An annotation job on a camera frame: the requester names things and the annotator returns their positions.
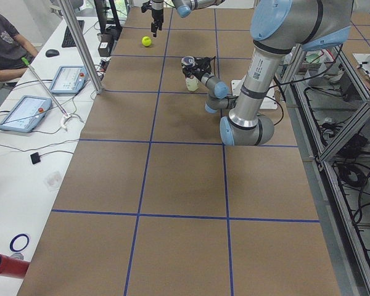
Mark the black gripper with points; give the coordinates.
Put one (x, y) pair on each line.
(197, 74)
(156, 14)

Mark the Roland Garros tennis ball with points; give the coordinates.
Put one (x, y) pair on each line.
(146, 41)

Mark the white blue tennis ball can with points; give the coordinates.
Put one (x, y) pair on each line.
(188, 64)

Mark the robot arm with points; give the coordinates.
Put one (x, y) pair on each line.
(183, 8)
(276, 27)

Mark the black box with label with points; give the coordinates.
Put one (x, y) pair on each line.
(105, 45)

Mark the black monitor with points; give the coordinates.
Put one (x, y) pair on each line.
(102, 8)

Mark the upper teach pendant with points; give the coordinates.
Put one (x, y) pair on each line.
(68, 80)

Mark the teach pendant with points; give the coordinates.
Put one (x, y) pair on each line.
(68, 80)
(26, 115)

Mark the black computer mouse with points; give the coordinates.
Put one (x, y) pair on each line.
(52, 53)

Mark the metal rod green tip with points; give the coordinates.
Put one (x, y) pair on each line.
(66, 116)

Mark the seated person grey shirt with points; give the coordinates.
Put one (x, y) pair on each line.
(13, 48)

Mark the lower teach pendant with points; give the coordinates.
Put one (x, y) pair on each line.
(26, 115)

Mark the small black square pad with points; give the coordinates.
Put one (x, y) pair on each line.
(35, 158)

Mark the red cylinder background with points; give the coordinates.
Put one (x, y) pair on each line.
(12, 267)

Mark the aluminium frame post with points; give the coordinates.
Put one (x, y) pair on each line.
(72, 23)

